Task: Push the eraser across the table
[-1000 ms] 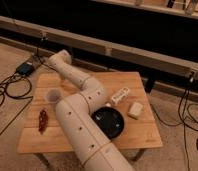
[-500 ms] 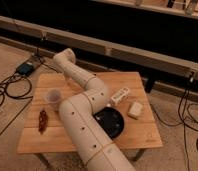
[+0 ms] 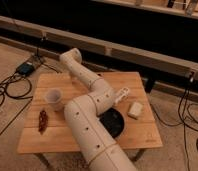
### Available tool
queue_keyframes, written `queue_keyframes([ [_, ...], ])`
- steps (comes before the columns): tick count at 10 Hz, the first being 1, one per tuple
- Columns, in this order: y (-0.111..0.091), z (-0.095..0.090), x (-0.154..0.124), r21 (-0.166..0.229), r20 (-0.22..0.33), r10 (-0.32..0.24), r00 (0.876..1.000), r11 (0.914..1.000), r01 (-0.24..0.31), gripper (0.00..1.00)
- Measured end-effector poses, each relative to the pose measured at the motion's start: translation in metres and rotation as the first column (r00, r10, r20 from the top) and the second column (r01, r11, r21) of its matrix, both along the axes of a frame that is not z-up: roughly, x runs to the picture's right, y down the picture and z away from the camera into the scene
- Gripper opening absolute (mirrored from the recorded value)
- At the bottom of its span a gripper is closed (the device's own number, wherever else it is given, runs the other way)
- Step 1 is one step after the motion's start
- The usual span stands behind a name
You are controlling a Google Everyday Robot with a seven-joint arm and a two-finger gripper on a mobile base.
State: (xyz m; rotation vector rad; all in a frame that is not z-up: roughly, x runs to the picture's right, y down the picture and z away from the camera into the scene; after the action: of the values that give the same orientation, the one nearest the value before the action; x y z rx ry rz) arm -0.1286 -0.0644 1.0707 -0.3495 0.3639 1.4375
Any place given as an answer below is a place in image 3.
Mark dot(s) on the white sponge block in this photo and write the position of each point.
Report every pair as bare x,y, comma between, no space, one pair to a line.
135,110

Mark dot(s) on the black power adapter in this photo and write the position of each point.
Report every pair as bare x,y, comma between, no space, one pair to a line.
25,69

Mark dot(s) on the dark red dried chili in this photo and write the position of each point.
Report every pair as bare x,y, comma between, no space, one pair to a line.
43,121

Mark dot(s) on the white plastic cup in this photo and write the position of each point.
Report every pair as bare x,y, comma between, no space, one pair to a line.
53,97

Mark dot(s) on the wooden beam rail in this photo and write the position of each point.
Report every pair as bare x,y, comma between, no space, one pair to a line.
130,54

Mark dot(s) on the wooden table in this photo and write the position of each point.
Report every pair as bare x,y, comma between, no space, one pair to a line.
140,133

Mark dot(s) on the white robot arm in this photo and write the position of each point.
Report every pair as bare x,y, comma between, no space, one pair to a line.
100,150

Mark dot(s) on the black bowl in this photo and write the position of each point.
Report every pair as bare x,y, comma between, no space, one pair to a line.
113,122

